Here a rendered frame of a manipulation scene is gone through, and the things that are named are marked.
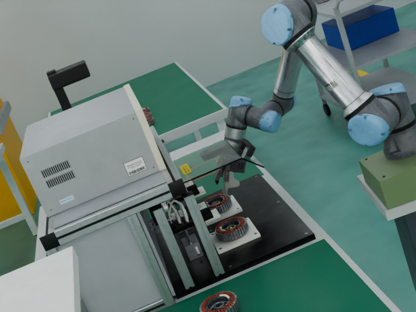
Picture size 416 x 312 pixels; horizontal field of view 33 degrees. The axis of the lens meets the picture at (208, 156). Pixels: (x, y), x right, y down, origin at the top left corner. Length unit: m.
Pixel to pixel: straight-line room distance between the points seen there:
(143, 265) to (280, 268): 0.41
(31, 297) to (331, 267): 0.92
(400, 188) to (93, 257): 0.97
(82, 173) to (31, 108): 5.50
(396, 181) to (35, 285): 1.19
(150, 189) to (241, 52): 5.77
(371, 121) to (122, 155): 0.76
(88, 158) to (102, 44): 5.42
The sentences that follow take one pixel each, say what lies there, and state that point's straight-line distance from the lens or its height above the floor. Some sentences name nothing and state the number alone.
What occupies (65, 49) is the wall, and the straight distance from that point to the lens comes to 7.48.
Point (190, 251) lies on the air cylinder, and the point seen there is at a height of 0.80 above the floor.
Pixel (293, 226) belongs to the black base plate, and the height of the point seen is 0.77.
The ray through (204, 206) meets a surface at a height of 0.92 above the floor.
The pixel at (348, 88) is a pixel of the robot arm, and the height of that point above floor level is 1.15.
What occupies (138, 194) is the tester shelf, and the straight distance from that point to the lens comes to 2.02.
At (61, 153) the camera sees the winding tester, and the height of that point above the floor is 1.28.
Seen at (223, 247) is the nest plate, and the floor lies 0.78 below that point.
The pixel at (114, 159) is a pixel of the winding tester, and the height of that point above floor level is 1.21.
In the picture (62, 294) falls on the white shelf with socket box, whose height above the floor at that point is 1.20.
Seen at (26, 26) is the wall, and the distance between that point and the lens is 7.47.
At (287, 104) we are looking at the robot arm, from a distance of 2.48.
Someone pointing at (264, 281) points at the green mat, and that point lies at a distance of 2.08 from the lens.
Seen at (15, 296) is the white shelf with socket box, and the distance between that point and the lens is 1.53.
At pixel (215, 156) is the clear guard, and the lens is 2.22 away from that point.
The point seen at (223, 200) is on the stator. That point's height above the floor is 0.82.
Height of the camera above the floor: 1.80
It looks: 19 degrees down
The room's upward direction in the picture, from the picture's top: 21 degrees counter-clockwise
